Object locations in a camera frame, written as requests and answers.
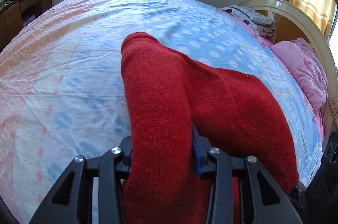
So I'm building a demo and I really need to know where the red knitted sweater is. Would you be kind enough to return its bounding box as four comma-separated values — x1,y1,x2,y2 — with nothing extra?
120,32,300,224

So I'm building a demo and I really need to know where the grey cartoon pillow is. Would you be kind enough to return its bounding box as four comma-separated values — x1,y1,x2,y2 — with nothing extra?
221,5,275,37

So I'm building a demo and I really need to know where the pink pillow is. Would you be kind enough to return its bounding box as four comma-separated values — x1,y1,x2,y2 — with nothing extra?
270,38,328,111

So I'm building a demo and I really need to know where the brown wooden desk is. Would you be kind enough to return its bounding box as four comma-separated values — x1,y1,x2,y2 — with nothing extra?
1,0,53,51

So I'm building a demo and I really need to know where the cream wooden headboard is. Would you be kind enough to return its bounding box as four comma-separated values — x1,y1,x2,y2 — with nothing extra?
240,0,337,133

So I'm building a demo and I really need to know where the polka dot bed sheet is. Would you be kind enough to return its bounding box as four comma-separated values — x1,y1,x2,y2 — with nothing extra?
1,0,324,223

